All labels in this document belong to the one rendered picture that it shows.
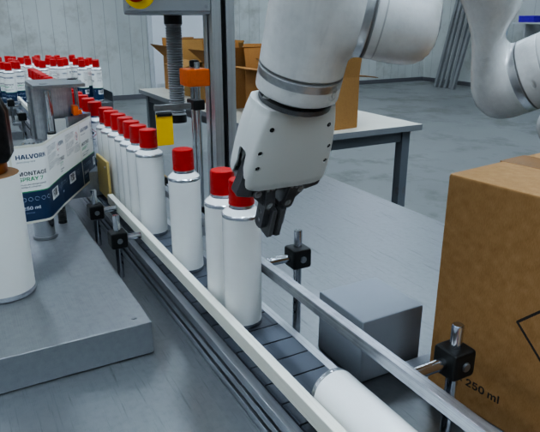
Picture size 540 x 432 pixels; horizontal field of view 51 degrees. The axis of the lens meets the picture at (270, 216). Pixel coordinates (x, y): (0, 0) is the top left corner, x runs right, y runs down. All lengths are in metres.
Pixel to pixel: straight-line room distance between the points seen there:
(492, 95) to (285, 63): 0.57
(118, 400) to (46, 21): 9.16
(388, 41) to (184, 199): 0.48
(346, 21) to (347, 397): 0.35
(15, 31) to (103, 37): 1.29
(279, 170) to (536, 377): 0.33
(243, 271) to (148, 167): 0.40
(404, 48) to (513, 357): 0.34
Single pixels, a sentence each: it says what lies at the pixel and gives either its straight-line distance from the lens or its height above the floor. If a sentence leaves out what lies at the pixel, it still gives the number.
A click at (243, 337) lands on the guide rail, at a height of 0.91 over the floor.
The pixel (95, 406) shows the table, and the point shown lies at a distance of 0.76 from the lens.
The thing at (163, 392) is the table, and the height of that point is 0.83.
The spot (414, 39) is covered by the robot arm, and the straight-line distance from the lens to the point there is 0.53.
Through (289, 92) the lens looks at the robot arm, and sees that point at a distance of 0.54.
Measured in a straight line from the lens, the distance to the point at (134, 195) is 1.15.
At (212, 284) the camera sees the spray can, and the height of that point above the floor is 0.92.
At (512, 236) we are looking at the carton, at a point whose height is 1.07.
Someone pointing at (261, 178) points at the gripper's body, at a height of 1.12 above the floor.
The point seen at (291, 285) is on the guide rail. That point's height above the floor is 0.96.
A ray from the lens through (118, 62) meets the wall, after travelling 10.01.
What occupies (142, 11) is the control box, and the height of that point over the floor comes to 1.29.
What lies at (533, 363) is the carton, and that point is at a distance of 0.65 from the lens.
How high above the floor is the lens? 1.28
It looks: 19 degrees down
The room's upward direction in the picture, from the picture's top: straight up
